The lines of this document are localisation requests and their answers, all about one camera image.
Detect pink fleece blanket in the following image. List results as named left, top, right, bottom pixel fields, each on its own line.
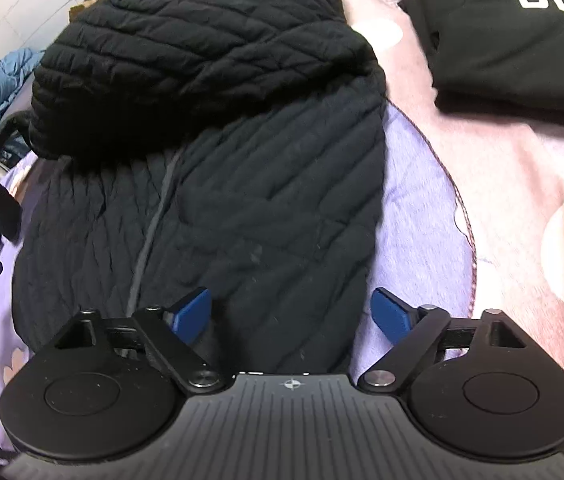
left=344, top=0, right=564, bottom=367

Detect black sweatshirt white letters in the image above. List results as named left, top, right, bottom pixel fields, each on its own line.
left=399, top=0, right=564, bottom=112

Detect lavender bed sheet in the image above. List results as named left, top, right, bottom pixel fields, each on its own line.
left=0, top=105, right=474, bottom=448

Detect black quilted jacket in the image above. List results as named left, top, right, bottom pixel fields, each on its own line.
left=0, top=0, right=387, bottom=374

